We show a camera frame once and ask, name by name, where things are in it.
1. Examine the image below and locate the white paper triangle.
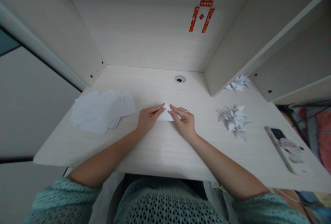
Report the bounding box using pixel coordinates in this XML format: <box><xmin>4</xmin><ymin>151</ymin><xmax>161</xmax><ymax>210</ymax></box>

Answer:
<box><xmin>156</xmin><ymin>103</ymin><xmax>182</xmax><ymax>122</ymax></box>

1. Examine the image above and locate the pile of white paper sheets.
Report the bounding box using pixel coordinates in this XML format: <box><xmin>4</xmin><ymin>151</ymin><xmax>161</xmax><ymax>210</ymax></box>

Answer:
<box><xmin>70</xmin><ymin>89</ymin><xmax>137</xmax><ymax>135</ymax></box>

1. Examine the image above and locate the light wooden desk with hutch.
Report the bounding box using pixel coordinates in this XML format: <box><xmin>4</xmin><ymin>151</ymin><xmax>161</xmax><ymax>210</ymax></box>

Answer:
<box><xmin>33</xmin><ymin>0</ymin><xmax>331</xmax><ymax>193</ymax></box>

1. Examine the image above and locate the smartphone with cartoon case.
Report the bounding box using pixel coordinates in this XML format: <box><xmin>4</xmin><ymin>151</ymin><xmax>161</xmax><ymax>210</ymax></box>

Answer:
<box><xmin>264</xmin><ymin>125</ymin><xmax>310</xmax><ymax>176</ymax></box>

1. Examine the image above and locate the large heap of paper cranes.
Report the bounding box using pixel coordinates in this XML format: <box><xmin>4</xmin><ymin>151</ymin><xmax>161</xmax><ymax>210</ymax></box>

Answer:
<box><xmin>215</xmin><ymin>104</ymin><xmax>254</xmax><ymax>143</ymax></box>

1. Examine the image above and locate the colourful patterned bedding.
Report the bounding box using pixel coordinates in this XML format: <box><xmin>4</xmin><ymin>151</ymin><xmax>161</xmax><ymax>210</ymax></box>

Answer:
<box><xmin>276</xmin><ymin>102</ymin><xmax>331</xmax><ymax>175</ymax></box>

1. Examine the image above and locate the person's right hand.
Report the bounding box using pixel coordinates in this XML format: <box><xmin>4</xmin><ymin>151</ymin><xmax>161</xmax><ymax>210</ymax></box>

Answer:
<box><xmin>168</xmin><ymin>104</ymin><xmax>199</xmax><ymax>142</ymax></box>

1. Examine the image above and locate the small heap of paper cranes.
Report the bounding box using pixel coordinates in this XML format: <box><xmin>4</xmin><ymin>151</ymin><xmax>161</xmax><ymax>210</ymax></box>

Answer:
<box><xmin>223</xmin><ymin>73</ymin><xmax>253</xmax><ymax>93</ymax></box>

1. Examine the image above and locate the person's left hand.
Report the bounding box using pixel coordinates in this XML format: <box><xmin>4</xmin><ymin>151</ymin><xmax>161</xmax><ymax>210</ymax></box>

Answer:
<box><xmin>136</xmin><ymin>103</ymin><xmax>167</xmax><ymax>138</ymax></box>

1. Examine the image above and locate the person's body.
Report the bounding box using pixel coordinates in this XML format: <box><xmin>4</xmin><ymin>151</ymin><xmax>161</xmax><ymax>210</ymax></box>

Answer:
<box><xmin>113</xmin><ymin>177</ymin><xmax>229</xmax><ymax>224</ymax></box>

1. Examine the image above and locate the long red strip sticker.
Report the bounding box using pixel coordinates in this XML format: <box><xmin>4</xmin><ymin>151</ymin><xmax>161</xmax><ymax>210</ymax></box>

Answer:
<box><xmin>201</xmin><ymin>8</ymin><xmax>215</xmax><ymax>33</ymax></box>
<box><xmin>188</xmin><ymin>6</ymin><xmax>200</xmax><ymax>33</ymax></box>

